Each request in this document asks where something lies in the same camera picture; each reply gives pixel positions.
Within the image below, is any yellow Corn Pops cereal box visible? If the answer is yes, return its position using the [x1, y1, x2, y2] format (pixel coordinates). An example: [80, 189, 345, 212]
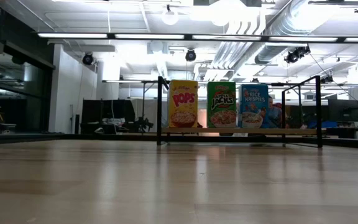
[168, 79, 199, 129]

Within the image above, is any green Apple Jacks cereal box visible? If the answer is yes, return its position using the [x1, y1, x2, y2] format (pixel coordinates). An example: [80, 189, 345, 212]
[206, 81, 237, 129]

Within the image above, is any wooden shelf with black frame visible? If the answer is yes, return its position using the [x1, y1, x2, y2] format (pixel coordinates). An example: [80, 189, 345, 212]
[156, 75, 323, 149]

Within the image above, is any blue Rice Krispies cereal box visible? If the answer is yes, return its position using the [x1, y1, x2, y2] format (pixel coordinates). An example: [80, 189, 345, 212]
[238, 83, 270, 129]

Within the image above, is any black office partition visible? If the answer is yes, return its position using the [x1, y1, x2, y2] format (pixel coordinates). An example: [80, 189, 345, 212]
[81, 98, 136, 134]

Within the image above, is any white globe ceiling lamp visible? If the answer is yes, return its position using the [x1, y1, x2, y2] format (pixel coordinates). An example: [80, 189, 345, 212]
[162, 4, 180, 26]

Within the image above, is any overhead LED light bar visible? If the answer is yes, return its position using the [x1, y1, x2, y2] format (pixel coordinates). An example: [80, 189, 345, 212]
[37, 32, 358, 44]

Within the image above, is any black track light cluster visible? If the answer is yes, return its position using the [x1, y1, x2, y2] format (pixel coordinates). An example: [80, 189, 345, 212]
[284, 45, 311, 65]

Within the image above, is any black computer monitor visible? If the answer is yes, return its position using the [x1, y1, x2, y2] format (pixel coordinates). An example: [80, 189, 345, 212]
[327, 98, 358, 123]

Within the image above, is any black metal table frame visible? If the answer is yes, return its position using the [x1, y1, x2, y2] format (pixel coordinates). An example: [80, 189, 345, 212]
[0, 133, 358, 151]

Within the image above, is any silver ventilation duct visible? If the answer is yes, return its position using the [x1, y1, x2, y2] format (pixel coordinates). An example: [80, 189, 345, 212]
[253, 0, 341, 65]

